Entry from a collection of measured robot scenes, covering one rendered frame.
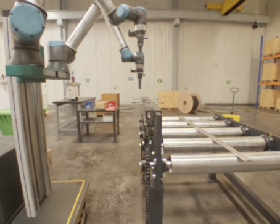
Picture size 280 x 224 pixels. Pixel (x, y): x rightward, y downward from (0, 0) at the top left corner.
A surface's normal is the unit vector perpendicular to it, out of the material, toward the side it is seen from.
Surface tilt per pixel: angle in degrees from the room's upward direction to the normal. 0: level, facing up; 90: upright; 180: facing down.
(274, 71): 90
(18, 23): 95
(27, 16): 95
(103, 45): 90
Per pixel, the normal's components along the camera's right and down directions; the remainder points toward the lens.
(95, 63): 0.01, 0.16
